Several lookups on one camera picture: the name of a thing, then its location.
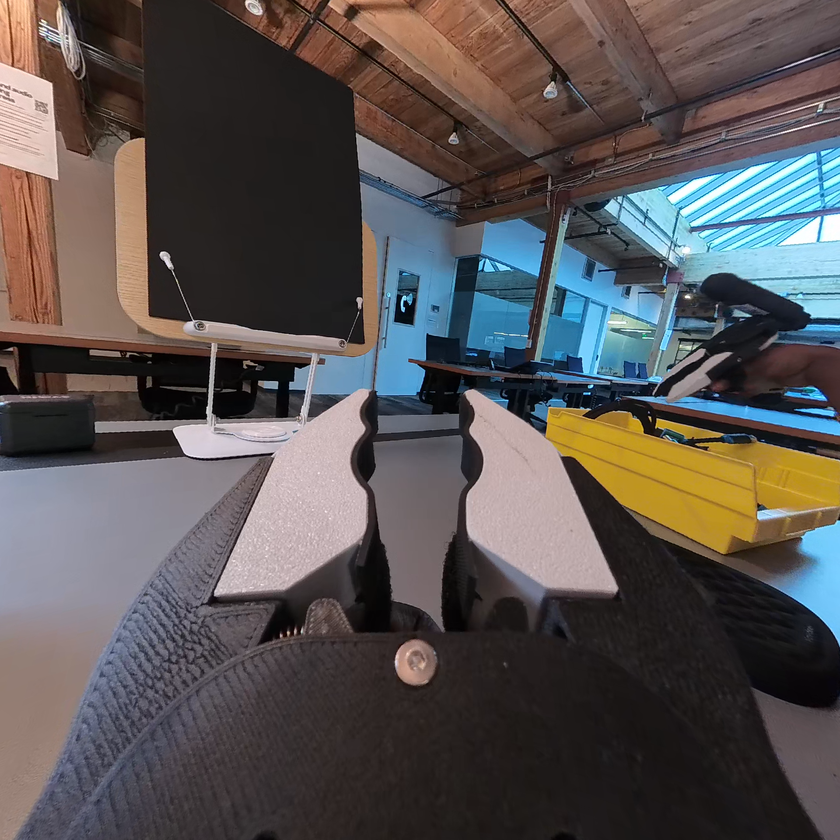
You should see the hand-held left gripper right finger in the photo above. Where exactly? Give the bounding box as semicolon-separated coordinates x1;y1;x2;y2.
441;390;621;632

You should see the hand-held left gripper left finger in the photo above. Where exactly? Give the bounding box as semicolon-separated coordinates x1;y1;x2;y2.
215;388;395;632

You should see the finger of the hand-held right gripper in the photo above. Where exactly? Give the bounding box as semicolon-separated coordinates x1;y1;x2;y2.
653;354;739;403
663;331;781;378

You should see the black braided HDMI cable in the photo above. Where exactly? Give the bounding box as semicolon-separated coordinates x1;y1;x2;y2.
583;399;657;437
659;427;756;454

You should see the yellow plastic bin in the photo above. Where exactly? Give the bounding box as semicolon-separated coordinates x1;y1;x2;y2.
546;406;840;555

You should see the person's right hand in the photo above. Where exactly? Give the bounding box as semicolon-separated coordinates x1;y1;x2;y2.
712;344;840;398

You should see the wooden office desk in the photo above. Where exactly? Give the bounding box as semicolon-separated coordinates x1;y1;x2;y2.
408;357;614;421
623;392;840;454

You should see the flat white object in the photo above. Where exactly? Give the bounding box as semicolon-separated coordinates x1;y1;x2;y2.
172;320;349;460

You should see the black office chair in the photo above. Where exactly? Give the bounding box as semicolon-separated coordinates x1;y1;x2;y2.
420;333;462;413

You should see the black sign phone icon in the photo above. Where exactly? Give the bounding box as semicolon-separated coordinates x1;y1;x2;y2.
394;269;421;327

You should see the black quilted mat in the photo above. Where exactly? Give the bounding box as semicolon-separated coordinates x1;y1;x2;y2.
656;538;840;708

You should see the long wooden desk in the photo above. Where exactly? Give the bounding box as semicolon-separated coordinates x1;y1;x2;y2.
0;331;324;421

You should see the black panel wooden edge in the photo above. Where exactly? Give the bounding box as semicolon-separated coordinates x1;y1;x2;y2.
115;0;380;358

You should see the white paper sign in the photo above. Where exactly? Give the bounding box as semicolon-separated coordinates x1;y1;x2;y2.
0;62;60;181

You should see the white cable coil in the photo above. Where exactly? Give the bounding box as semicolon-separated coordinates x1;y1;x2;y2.
56;0;86;80

